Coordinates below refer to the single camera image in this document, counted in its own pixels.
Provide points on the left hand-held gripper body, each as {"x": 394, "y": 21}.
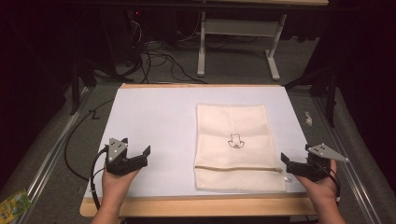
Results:
{"x": 120, "y": 165}

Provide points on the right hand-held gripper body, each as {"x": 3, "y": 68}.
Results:
{"x": 314, "y": 169}

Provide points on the cream zippered cloth bag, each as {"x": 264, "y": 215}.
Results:
{"x": 239, "y": 124}

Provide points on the person's left hand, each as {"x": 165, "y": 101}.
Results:
{"x": 115, "y": 185}

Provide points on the person's right hand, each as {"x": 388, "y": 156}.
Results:
{"x": 323, "y": 189}

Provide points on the white table mat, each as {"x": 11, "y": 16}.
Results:
{"x": 155, "y": 124}

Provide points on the small clear plastic scrap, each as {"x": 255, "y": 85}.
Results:
{"x": 308, "y": 118}

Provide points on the black stand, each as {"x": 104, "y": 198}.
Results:
{"x": 330, "y": 93}
{"x": 76, "y": 84}

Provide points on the black device with red light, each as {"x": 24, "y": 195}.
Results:
{"x": 135, "y": 34}

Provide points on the green printed packet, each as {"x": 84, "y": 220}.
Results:
{"x": 14, "y": 206}

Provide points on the metal floor rail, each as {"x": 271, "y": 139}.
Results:
{"x": 46, "y": 168}
{"x": 345, "y": 155}

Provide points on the white metal desk frame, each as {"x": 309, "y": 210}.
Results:
{"x": 239, "y": 27}

